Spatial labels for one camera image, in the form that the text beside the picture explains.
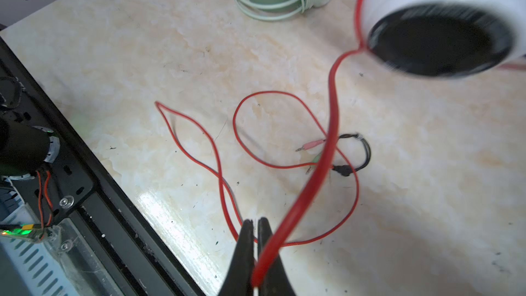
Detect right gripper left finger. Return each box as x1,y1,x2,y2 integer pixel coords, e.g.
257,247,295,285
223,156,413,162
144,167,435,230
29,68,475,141
218,219,256,296

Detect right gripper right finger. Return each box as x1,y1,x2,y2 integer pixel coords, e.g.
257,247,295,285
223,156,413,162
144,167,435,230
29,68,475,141
258,217,296,296

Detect red headphone cable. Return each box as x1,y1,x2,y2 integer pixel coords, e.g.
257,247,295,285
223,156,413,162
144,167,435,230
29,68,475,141
154,0,379,289

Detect white black headphones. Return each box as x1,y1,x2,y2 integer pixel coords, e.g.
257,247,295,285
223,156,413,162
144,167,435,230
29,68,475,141
357,0,525,78

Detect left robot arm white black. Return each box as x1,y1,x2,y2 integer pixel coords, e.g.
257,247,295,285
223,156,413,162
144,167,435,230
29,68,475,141
1,119,60,179

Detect white slotted cable duct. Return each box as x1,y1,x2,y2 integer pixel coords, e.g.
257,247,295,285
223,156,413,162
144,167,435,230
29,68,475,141
0,201,83,296

